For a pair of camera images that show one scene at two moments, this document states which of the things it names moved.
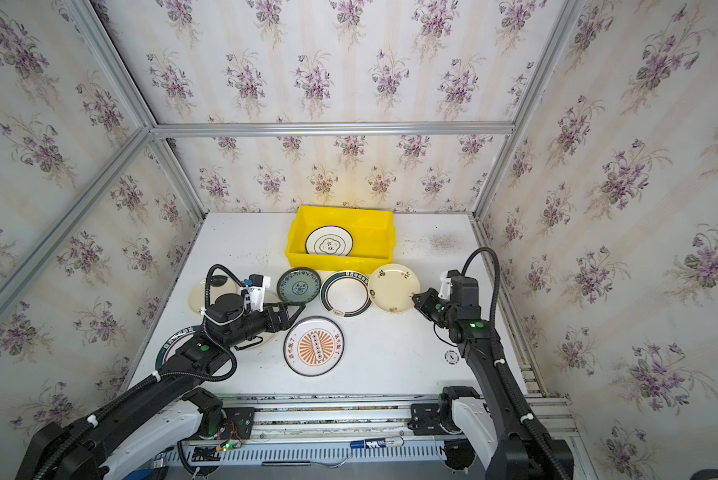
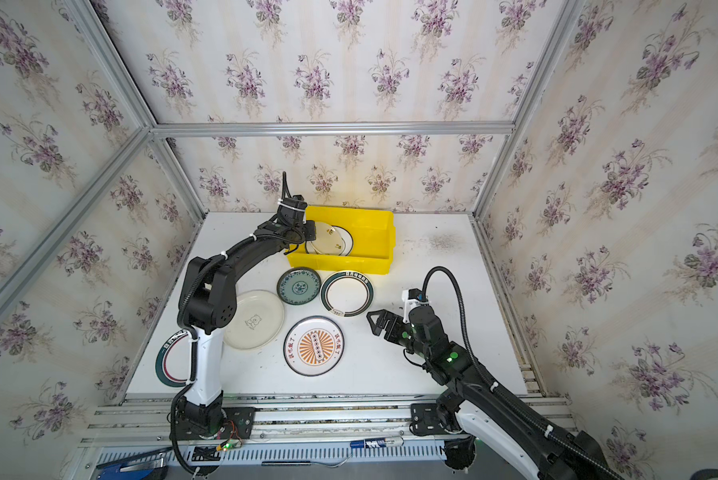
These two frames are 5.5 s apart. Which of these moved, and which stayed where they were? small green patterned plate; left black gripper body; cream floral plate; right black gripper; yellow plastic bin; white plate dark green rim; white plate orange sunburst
Moved: left black gripper body; cream floral plate; right black gripper
Stayed: yellow plastic bin; white plate orange sunburst; white plate dark green rim; small green patterned plate
